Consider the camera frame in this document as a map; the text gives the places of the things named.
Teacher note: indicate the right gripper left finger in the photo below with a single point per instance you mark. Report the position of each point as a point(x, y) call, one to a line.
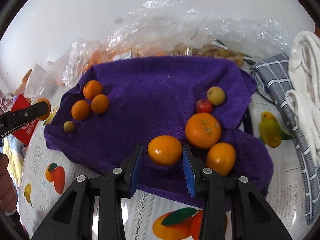
point(72, 215)

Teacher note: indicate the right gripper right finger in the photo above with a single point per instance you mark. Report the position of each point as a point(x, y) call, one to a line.
point(252, 216)

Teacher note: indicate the small yellow-green fruit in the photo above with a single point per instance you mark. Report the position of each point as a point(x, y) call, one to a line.
point(68, 127)

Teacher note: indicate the small orange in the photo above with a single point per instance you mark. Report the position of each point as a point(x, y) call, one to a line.
point(91, 89)

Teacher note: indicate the large orange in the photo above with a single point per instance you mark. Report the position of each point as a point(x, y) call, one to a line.
point(203, 130)

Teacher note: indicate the orange with leaf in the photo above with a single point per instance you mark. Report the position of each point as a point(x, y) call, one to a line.
point(164, 150)

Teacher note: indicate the small red fruit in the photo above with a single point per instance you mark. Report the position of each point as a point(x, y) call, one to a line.
point(203, 106)

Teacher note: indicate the person's left hand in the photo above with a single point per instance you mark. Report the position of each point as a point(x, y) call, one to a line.
point(8, 193)

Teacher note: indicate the red box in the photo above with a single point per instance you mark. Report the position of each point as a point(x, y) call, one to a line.
point(25, 133)

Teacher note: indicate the white plastic bag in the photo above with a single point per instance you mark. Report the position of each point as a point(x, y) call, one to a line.
point(36, 82)

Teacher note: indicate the white knit cloth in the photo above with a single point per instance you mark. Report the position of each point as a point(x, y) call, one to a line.
point(303, 98)

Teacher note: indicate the purple towel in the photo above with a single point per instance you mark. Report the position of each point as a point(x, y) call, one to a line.
point(154, 96)

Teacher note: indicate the grey plaid cloth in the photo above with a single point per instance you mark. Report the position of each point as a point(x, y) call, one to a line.
point(273, 82)

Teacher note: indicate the clear plastic bag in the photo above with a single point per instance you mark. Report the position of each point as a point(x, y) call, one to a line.
point(170, 27)

